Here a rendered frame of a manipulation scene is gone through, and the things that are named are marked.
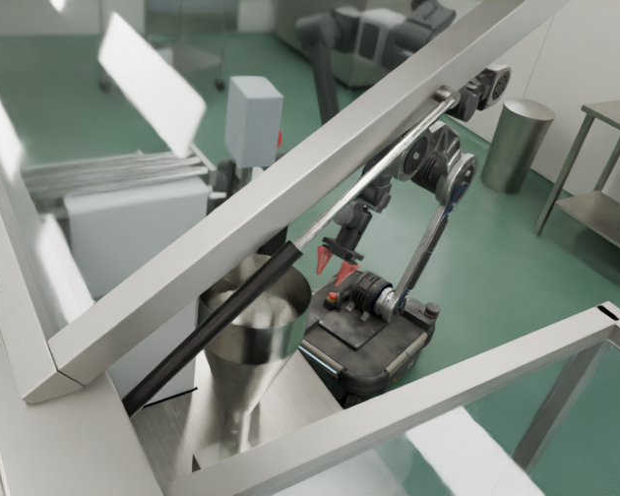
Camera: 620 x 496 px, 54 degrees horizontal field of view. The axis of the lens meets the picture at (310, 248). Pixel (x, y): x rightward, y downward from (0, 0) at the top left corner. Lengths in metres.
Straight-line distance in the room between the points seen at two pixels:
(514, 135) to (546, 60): 0.71
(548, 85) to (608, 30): 0.56
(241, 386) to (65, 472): 0.40
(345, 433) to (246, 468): 0.09
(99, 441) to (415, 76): 0.33
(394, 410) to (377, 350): 2.05
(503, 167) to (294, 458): 4.17
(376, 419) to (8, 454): 0.28
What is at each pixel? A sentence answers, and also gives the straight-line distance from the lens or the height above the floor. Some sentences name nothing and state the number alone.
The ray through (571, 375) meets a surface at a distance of 0.68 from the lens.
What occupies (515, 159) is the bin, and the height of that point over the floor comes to 0.28.
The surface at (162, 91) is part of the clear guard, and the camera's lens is 0.60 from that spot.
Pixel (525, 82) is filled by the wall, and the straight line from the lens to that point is 5.04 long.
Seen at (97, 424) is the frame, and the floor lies 1.65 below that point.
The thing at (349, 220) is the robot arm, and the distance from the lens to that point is 1.44.
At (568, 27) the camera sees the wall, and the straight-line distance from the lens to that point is 4.84.
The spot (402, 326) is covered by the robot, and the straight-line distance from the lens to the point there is 2.74.
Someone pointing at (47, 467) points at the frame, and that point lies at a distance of 0.43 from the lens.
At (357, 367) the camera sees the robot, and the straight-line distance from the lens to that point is 2.49.
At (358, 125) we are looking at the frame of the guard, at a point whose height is 1.83.
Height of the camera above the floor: 2.00
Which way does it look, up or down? 35 degrees down
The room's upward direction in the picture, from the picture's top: 11 degrees clockwise
